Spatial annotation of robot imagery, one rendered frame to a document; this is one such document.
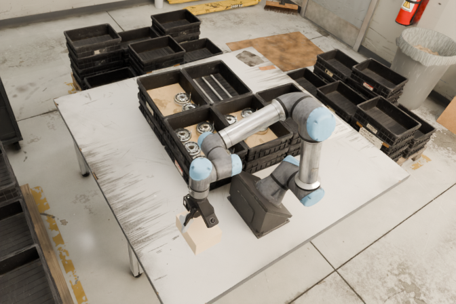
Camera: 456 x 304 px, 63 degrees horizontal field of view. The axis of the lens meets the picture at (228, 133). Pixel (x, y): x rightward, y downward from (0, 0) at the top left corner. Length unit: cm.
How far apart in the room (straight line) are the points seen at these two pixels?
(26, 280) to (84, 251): 65
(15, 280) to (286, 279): 154
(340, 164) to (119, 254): 150
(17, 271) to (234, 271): 103
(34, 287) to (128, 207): 54
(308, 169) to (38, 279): 135
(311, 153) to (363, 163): 92
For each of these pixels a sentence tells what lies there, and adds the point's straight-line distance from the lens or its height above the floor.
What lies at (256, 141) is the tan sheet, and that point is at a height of 83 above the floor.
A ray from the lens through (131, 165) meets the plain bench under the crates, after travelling 213.
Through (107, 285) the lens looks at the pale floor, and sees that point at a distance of 255.
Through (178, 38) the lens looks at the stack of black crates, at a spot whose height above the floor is 47.
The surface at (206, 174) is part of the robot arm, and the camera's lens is 129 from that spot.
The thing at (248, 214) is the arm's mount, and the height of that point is 78.
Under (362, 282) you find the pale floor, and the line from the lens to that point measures 279.
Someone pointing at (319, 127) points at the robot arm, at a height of 140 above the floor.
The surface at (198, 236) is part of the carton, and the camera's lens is 152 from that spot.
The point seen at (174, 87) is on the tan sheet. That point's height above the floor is 83.
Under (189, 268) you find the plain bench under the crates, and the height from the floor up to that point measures 70.
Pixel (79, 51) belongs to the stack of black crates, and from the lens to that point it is 337.
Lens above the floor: 228
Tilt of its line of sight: 43 degrees down
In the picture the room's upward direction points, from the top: 9 degrees clockwise
